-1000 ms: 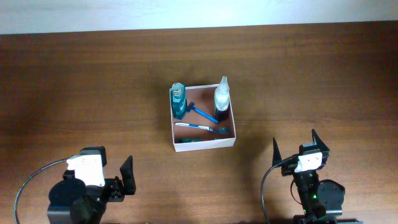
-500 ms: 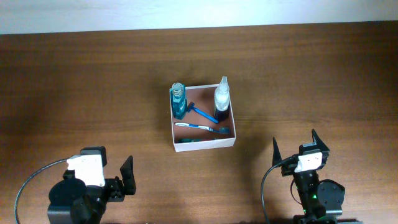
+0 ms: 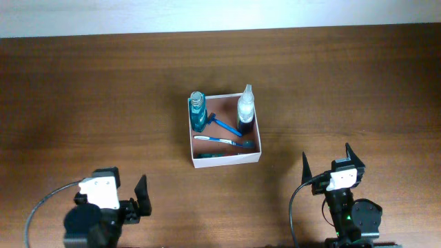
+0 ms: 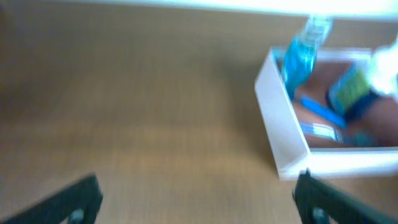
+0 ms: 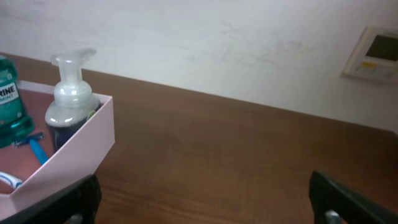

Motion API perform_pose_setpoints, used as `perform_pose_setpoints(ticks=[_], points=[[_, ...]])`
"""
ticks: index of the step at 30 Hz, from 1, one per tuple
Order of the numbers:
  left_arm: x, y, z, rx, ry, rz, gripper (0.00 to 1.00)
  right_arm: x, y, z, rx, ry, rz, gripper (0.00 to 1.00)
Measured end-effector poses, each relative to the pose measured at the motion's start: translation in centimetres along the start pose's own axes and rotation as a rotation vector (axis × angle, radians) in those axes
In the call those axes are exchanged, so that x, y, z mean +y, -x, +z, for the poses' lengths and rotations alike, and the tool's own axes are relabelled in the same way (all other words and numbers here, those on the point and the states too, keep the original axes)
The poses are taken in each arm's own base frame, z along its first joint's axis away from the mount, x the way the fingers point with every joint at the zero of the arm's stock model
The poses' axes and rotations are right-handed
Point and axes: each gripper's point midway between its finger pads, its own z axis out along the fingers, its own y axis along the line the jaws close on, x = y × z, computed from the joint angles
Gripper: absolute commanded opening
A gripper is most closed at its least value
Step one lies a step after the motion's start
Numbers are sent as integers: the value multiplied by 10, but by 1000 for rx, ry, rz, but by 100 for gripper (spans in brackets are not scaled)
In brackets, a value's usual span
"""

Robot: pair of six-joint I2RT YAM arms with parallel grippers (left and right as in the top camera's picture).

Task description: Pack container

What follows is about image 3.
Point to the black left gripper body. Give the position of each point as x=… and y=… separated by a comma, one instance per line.
x=131, y=212

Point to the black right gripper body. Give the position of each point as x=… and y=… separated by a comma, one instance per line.
x=320, y=187

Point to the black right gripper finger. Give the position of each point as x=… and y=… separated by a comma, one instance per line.
x=353, y=157
x=306, y=171

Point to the Colgate toothpaste tube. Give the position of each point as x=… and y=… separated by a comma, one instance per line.
x=209, y=155

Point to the blue white toothbrush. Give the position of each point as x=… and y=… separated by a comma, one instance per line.
x=245, y=144

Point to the clear foam soap pump bottle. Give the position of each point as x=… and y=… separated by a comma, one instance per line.
x=245, y=111

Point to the blue disposable razor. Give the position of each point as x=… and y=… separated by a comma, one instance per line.
x=212, y=119

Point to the teal mouthwash bottle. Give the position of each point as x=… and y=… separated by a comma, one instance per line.
x=197, y=111

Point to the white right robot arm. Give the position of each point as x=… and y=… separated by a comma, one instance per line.
x=356, y=222

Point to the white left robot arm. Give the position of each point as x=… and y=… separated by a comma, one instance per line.
x=99, y=215

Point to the pink cardboard box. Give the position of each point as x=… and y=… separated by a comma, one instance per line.
x=225, y=108

